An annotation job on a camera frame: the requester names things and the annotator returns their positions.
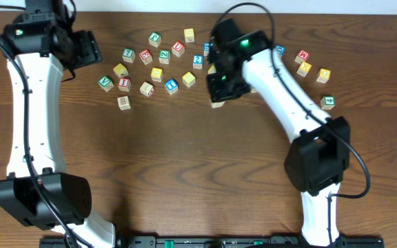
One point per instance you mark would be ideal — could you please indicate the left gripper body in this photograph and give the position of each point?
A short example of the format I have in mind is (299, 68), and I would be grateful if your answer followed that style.
(83, 51)

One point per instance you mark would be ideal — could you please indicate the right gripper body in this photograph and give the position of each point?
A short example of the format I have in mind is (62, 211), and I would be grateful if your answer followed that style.
(227, 86)

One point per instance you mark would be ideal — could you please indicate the red A block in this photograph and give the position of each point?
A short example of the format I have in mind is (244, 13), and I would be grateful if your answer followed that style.
(216, 104)

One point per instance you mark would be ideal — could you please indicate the blue 2 block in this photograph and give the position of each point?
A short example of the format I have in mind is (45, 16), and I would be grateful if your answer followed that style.
(197, 62)

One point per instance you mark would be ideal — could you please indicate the red I block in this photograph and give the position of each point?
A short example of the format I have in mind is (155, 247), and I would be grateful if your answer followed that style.
(124, 84)

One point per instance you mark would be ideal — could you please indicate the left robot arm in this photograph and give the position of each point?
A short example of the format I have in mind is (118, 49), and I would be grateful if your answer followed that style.
(40, 45)

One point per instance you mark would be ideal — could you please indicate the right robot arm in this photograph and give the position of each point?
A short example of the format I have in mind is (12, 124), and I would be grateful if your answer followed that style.
(318, 156)

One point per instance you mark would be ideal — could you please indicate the yellow turtle block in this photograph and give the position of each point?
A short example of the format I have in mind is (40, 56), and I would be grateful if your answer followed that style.
(212, 69)

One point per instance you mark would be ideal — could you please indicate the yellow ladybug block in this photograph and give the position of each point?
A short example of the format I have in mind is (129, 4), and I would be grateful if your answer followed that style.
(189, 79)

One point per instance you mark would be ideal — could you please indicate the green V block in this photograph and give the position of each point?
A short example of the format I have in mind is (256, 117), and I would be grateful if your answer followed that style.
(106, 83)

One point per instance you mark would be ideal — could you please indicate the yellow X block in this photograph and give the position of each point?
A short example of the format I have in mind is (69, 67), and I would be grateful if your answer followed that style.
(120, 70)

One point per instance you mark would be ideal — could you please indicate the blue 1 block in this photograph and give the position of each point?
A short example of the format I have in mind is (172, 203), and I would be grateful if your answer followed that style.
(206, 49)

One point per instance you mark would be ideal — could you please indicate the green 7 block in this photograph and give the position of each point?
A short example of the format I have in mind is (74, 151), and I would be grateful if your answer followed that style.
(128, 55)

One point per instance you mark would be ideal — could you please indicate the blue T block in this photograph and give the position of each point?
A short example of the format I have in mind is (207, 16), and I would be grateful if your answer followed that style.
(171, 86)

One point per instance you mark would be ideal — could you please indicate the red U block left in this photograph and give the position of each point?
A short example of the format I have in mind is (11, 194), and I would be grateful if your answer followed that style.
(178, 48)

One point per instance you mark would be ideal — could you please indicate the red E block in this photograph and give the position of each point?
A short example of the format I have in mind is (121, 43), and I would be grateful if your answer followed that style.
(146, 56)

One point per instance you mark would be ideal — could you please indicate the yellow block top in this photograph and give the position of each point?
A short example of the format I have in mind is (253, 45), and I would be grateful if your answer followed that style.
(189, 35)

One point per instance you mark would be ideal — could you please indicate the pineapple K wooden block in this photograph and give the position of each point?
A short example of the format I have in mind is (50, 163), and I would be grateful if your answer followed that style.
(124, 103)

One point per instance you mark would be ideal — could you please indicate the blue D block right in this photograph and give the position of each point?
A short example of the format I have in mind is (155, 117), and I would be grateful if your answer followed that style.
(280, 49)

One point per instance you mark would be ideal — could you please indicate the green Z block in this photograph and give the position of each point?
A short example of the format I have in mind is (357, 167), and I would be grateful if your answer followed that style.
(164, 56)

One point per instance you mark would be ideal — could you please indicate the yellow O block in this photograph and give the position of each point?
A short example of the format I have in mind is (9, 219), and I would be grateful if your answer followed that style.
(157, 74)

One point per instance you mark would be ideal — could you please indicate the green J block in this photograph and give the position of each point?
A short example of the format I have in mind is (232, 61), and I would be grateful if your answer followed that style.
(155, 39)

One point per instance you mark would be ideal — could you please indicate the plain I wooden block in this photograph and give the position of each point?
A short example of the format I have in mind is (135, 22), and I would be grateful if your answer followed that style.
(147, 89)

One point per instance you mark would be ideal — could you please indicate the yellow K block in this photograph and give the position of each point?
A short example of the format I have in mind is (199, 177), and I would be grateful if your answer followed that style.
(304, 68)

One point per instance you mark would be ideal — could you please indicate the red M block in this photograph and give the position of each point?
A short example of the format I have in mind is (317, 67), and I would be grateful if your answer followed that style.
(301, 56)

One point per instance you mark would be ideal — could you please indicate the yellow G block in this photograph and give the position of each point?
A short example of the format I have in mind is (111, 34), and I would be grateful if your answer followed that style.
(323, 75)

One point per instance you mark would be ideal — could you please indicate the green 4 block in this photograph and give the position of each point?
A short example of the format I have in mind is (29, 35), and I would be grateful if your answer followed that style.
(327, 102)

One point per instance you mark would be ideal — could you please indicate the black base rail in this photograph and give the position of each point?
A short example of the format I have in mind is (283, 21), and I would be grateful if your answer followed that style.
(274, 241)

